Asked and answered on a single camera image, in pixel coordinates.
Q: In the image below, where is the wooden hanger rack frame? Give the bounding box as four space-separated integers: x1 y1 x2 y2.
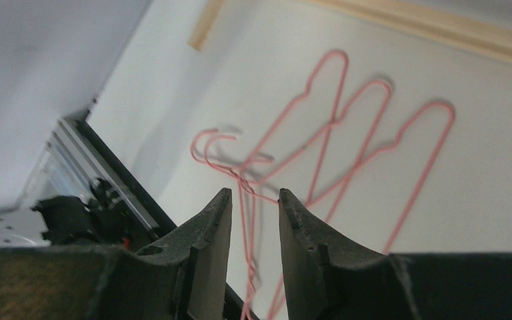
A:
185 1 512 69

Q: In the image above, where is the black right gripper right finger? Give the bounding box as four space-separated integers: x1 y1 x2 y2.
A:
278 189 512 319

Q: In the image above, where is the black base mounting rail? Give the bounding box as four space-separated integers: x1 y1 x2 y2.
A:
60 118 241 319

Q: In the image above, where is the pink wire hanger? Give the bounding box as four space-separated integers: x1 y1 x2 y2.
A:
190 79 393 319
238 100 457 320
189 49 351 320

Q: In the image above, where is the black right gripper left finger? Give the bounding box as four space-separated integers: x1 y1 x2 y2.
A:
0 188 232 319

